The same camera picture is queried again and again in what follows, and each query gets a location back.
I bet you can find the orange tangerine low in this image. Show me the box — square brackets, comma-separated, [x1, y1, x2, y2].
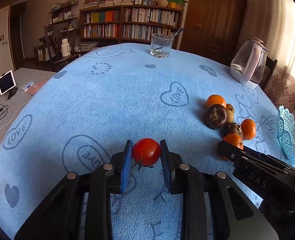
[223, 133, 243, 149]

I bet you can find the orange tangerine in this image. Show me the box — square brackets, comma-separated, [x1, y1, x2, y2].
[205, 94, 227, 108]
[241, 119, 256, 140]

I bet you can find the dark passion fruit small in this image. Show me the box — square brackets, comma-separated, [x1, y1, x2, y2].
[224, 122, 243, 139]

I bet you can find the small greenish kiwi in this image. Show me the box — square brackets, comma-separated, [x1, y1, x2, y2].
[227, 109, 234, 123]

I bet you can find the dark passion fruit large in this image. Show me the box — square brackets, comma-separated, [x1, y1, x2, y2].
[204, 104, 227, 129]

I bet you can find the small brown kiwi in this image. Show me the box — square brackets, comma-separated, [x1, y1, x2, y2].
[226, 103, 235, 113]

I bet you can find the red tomato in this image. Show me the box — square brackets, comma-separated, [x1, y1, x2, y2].
[132, 138, 161, 167]

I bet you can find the light blue lattice fruit basket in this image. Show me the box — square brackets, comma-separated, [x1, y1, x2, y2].
[277, 105, 295, 167]

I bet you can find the dark wooden chair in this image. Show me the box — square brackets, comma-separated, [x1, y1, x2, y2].
[259, 57, 278, 90]

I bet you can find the blue heart-print tablecloth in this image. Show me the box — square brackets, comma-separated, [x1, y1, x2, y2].
[0, 43, 286, 239]

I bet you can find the brown wooden door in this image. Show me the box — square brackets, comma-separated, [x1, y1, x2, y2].
[180, 0, 247, 66]

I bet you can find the clear drinking glass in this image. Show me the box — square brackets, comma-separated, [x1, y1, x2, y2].
[150, 33, 174, 58]

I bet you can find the metal spoon in glass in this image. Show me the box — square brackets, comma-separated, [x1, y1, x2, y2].
[151, 28, 184, 51]

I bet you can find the patterned beige curtain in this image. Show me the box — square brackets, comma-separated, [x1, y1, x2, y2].
[238, 0, 295, 118]

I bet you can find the white tablet on stand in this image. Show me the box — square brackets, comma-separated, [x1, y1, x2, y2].
[0, 70, 16, 95]

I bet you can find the white thermos bottle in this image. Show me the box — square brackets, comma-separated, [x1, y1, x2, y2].
[61, 38, 71, 57]

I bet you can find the small dark side shelf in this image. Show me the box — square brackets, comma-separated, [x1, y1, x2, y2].
[34, 0, 79, 63]

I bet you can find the wooden bookshelf with books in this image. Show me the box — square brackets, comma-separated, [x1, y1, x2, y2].
[80, 4, 183, 44]

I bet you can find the glass kettle with pink handle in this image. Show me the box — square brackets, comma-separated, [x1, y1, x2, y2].
[230, 37, 268, 89]

